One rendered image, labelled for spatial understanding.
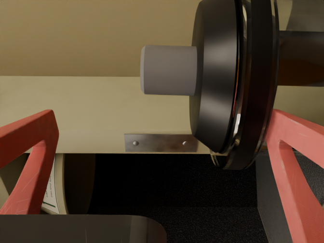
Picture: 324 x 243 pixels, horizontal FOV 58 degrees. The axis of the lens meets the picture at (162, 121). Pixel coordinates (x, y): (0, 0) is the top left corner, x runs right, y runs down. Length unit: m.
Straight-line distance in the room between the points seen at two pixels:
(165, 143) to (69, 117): 0.10
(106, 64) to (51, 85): 0.37
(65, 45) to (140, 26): 0.18
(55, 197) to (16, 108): 0.12
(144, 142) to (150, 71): 0.14
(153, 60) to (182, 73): 0.02
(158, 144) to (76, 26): 0.47
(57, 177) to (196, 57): 0.26
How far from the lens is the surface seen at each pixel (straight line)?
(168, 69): 0.16
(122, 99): 0.32
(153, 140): 0.28
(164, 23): 0.68
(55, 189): 0.39
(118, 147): 0.29
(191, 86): 0.16
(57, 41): 0.73
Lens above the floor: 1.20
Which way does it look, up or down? level
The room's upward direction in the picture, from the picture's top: 90 degrees counter-clockwise
